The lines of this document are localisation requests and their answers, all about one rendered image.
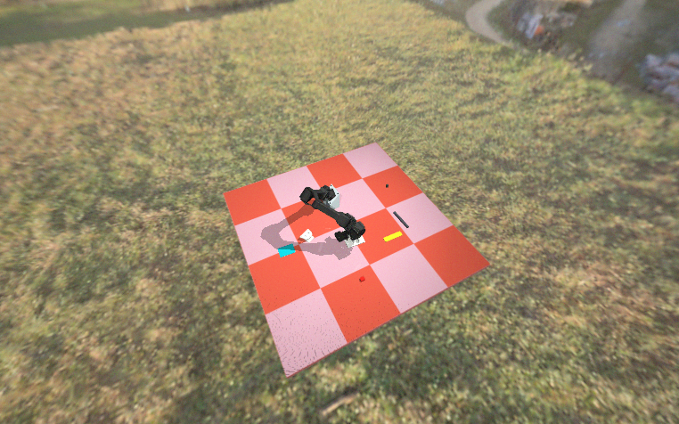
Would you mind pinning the dark grey long flat bar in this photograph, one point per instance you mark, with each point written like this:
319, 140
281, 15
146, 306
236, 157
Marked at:
403, 222

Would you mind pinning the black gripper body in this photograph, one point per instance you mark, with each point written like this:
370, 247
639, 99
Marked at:
341, 236

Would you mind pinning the cyan flat rectangular block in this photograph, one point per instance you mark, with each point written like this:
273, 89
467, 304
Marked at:
286, 250

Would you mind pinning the yellow flat block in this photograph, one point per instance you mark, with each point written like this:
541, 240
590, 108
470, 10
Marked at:
392, 236

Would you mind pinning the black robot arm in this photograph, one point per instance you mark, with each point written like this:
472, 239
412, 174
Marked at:
345, 221

